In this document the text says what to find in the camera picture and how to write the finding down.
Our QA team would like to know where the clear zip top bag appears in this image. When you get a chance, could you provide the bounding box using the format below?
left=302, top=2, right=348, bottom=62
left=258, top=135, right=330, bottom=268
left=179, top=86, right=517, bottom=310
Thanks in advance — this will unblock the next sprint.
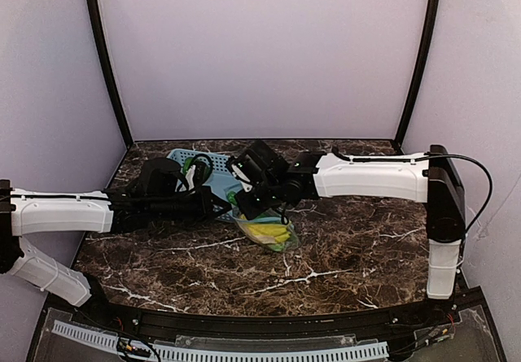
left=225, top=185, right=300, bottom=252

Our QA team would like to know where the yellow toy banana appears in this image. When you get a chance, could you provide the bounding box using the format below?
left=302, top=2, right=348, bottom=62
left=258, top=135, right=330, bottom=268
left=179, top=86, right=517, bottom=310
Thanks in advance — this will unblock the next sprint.
left=246, top=224, right=291, bottom=244

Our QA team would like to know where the green toy bell pepper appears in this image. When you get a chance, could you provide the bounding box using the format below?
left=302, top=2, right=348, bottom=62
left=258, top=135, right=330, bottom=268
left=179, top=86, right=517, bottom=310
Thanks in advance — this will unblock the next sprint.
left=182, top=158, right=204, bottom=177

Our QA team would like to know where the short green toy gourd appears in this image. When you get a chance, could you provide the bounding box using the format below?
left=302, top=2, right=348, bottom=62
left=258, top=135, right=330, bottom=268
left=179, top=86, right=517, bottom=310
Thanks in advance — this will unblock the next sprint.
left=267, top=233, right=299, bottom=252

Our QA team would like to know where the long green toy cucumber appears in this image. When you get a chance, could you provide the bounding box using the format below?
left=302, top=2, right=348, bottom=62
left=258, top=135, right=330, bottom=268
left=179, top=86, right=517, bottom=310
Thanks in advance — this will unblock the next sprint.
left=226, top=191, right=237, bottom=206

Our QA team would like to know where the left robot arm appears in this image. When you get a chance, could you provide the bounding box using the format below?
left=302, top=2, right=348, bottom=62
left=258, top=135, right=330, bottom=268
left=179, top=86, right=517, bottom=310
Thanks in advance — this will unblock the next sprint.
left=1, top=154, right=231, bottom=307

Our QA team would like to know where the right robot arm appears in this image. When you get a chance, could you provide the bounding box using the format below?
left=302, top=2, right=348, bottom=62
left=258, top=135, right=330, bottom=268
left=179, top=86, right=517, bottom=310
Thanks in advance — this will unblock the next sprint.
left=226, top=140, right=483, bottom=300

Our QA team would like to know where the light blue plastic basket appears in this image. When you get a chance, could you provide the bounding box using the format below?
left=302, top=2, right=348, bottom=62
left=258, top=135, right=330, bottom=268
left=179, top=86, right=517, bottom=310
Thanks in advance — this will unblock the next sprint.
left=168, top=148, right=241, bottom=223

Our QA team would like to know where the black front frame rail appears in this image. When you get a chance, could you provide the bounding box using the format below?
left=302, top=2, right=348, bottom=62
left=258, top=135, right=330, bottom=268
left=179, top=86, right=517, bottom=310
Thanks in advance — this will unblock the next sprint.
left=72, top=299, right=460, bottom=342

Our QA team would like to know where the white slotted cable duct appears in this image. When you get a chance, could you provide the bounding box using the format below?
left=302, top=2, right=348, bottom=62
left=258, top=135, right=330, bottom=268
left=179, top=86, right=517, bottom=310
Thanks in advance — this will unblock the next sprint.
left=51, top=320, right=389, bottom=361

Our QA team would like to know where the right black corner post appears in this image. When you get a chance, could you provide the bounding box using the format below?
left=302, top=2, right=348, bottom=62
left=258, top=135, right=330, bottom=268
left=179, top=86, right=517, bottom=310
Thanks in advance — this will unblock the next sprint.
left=392, top=0, right=440, bottom=150

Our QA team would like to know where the black corner post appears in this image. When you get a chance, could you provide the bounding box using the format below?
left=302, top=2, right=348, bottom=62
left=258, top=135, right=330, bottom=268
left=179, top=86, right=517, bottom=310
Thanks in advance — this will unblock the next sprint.
left=85, top=0, right=134, bottom=149
left=392, top=0, right=440, bottom=150

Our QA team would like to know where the left black corner post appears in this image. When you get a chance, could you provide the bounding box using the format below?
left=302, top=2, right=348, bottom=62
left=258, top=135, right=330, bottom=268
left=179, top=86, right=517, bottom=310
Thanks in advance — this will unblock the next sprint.
left=85, top=0, right=134, bottom=149

